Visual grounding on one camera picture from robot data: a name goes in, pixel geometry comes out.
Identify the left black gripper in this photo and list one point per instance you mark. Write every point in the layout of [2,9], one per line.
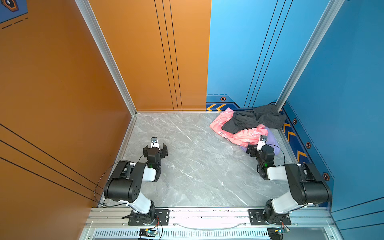
[154,151]

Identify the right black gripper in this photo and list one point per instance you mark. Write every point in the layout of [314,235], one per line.
[254,151]

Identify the pink patterned cloth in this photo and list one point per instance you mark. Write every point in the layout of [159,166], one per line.
[218,123]

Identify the lavender purple cloth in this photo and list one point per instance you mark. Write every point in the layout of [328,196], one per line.
[271,139]

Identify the dark grey cloth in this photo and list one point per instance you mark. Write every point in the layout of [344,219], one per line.
[264,115]

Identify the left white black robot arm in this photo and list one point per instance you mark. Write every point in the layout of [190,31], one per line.
[124,185]

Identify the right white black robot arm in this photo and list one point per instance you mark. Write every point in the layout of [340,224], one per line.
[306,187]

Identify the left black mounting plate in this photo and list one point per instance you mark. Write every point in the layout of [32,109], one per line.
[162,216]

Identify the black mounting plate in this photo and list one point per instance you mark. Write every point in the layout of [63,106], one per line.
[162,216]
[260,217]

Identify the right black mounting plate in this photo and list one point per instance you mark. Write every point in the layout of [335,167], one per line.
[260,217]

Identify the left green circuit board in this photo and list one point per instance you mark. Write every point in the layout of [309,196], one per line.
[148,234]

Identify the green circuit board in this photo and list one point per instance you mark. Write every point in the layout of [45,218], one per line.
[277,233]
[148,234]

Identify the right green circuit board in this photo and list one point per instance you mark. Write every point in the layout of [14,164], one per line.
[277,233]

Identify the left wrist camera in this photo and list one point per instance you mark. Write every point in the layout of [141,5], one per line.
[154,141]

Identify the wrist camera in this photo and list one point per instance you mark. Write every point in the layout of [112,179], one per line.
[262,142]
[154,141]

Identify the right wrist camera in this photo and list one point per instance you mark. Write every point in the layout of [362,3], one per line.
[262,142]

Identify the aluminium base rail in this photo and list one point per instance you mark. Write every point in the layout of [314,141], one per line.
[210,223]

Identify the left aluminium corner post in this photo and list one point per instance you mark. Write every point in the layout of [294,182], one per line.
[101,42]

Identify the aluminium corner post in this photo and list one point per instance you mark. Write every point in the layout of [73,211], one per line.
[325,21]
[101,42]

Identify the right aluminium corner post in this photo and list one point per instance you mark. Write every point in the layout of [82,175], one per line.
[325,21]

